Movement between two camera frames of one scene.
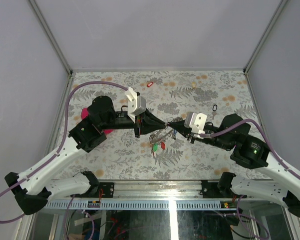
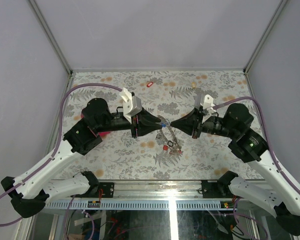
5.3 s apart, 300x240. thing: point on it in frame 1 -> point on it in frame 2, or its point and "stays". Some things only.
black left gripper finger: (146, 122) stays
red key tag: (150, 84) stays
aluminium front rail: (161, 195) stays
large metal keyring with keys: (162, 135) -> (172, 146)
